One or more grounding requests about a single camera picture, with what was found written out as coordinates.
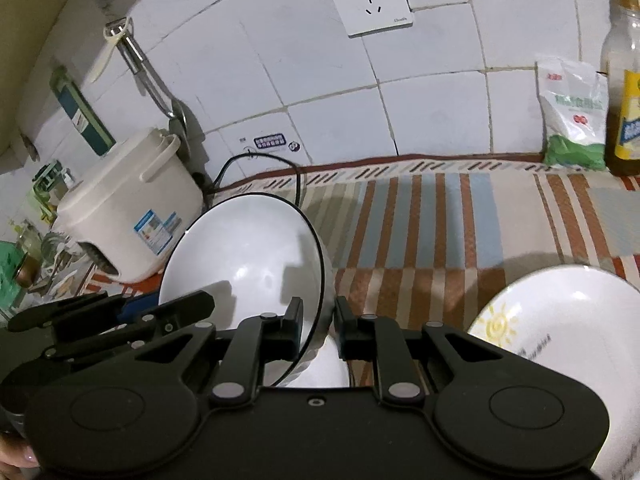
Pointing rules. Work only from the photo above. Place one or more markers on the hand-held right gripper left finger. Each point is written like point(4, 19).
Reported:
point(292, 330)

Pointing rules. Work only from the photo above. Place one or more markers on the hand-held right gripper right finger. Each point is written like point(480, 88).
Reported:
point(344, 332)

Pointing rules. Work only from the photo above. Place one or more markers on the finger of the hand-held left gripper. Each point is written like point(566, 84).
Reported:
point(150, 325)
point(75, 312)

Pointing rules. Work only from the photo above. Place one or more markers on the white bowl with dark rim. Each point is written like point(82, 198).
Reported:
point(240, 260)

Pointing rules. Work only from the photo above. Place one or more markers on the person's left hand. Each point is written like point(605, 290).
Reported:
point(17, 452)

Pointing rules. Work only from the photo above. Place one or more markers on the green plastic bag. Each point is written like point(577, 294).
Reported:
point(10, 275)

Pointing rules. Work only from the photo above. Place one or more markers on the white rice cooker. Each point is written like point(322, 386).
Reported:
point(125, 195)

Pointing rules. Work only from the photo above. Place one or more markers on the striped tablecloth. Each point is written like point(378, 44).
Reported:
point(425, 220)

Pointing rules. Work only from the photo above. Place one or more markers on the dark green box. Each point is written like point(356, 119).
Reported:
point(82, 110)

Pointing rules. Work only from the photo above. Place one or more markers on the white plate with sun print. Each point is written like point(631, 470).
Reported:
point(560, 310)

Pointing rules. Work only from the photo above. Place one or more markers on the hanging metal ladle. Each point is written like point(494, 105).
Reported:
point(150, 80)

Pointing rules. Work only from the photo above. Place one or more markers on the white and green salt bag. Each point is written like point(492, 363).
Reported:
point(572, 110)

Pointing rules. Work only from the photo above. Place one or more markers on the oil bottle with yellow label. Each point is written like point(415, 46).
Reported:
point(625, 110)

